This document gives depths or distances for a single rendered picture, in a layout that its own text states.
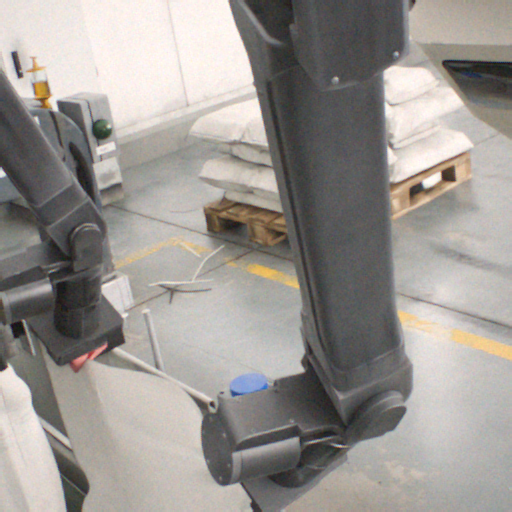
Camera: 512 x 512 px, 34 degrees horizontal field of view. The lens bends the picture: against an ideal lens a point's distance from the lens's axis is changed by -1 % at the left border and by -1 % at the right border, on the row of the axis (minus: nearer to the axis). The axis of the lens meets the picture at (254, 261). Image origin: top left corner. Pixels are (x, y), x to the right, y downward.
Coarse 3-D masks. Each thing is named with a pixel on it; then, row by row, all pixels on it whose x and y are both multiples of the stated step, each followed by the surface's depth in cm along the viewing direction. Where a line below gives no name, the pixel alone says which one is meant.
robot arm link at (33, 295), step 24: (48, 240) 97; (72, 240) 91; (96, 240) 92; (0, 264) 93; (24, 264) 93; (48, 264) 93; (72, 264) 93; (96, 264) 94; (0, 288) 91; (24, 288) 93; (48, 288) 94; (0, 312) 94; (24, 312) 93
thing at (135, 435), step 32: (64, 384) 116; (96, 384) 105; (128, 384) 104; (160, 384) 101; (64, 416) 120; (96, 416) 112; (128, 416) 107; (160, 416) 103; (192, 416) 97; (96, 448) 117; (128, 448) 93; (160, 448) 89; (192, 448) 86; (96, 480) 119; (128, 480) 98; (160, 480) 91; (192, 480) 88
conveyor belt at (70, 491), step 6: (66, 480) 198; (66, 486) 196; (72, 486) 195; (66, 492) 193; (72, 492) 193; (78, 492) 193; (66, 498) 191; (72, 498) 191; (78, 498) 191; (84, 498) 190; (66, 504) 189; (72, 504) 189; (78, 504) 189; (66, 510) 188; (72, 510) 187; (78, 510) 187
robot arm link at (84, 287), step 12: (48, 276) 94; (60, 276) 95; (72, 276) 95; (84, 276) 96; (96, 276) 96; (60, 288) 97; (72, 288) 96; (84, 288) 96; (96, 288) 98; (60, 300) 98; (72, 300) 97; (84, 300) 98; (96, 300) 99
